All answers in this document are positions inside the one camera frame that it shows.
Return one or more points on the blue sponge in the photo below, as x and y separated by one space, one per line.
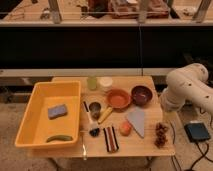
57 111

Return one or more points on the green cup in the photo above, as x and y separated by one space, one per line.
92 83

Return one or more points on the metal cup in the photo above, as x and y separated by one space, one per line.
95 110

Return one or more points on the green cucumber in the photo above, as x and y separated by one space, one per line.
59 138

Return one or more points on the grey-blue towel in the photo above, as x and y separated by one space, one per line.
136 118

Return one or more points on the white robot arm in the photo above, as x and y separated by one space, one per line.
187 83

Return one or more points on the dark red bowl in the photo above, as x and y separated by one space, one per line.
141 95

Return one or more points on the orange frying pan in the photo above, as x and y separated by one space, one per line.
116 100

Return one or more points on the striped red black cloth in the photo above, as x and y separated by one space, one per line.
110 139

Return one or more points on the white cup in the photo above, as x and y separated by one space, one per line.
105 83

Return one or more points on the yellow plastic tray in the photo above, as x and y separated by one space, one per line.
36 127

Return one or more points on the brown grape bunch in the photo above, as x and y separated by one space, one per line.
161 130

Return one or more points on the orange peach fruit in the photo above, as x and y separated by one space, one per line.
125 128

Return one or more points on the wooden table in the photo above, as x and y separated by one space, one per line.
129 146

